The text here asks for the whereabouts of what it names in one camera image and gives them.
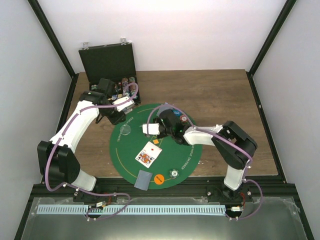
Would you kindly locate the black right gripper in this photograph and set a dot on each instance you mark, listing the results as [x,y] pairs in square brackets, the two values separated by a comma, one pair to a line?
[157,120]

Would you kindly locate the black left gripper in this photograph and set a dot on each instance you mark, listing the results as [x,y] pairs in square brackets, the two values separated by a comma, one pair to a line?
[116,120]

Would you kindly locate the clear acrylic dealer button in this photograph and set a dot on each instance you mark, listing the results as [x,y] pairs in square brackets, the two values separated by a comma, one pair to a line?
[125,130]

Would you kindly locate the face-up red ace card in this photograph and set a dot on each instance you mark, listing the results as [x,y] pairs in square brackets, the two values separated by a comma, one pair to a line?
[152,149]

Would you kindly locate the face-up queen card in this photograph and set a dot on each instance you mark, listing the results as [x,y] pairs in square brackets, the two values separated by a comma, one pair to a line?
[145,159]

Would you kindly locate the orange small blind button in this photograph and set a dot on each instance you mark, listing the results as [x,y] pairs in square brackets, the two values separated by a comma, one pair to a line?
[159,179]

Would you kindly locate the dealt card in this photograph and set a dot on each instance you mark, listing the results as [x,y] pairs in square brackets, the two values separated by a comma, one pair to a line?
[164,107]
[143,180]

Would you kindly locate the blue round button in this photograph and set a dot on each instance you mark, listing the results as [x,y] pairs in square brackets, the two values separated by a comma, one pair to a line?
[177,112]

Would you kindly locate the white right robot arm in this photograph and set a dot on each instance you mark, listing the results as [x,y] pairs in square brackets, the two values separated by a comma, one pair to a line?
[235,146]

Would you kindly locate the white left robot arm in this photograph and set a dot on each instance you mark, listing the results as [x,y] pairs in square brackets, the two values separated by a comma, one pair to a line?
[57,161]

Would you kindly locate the brown green chip row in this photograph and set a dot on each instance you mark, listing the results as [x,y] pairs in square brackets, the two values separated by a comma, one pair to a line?
[133,88]

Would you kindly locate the purple green chip row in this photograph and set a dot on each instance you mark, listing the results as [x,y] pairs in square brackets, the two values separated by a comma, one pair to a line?
[124,82]

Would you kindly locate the round green poker mat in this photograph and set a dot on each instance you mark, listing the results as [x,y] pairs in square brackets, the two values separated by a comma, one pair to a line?
[124,148]

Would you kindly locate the black poker set case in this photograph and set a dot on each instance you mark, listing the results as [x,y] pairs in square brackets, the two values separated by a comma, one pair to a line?
[110,61]

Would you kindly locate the light blue slotted ruler strip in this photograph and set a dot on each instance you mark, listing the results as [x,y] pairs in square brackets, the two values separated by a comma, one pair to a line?
[65,209]

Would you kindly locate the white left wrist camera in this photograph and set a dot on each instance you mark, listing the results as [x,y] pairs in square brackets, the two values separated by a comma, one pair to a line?
[124,104]

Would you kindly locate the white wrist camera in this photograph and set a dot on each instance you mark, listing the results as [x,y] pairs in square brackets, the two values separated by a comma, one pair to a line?
[124,104]
[151,129]

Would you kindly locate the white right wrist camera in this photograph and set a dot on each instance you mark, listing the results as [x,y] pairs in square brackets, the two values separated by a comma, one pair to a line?
[151,129]

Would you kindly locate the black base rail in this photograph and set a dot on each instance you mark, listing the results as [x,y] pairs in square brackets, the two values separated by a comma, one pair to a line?
[211,188]

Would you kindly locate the black enclosure frame post left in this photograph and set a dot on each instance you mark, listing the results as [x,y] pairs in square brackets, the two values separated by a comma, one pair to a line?
[42,18]

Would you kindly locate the black enclosure frame post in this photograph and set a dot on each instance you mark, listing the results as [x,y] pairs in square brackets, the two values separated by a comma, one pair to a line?
[276,27]
[42,18]

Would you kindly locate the black enclosure frame post right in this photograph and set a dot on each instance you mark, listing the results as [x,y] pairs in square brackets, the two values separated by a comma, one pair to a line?
[276,27]

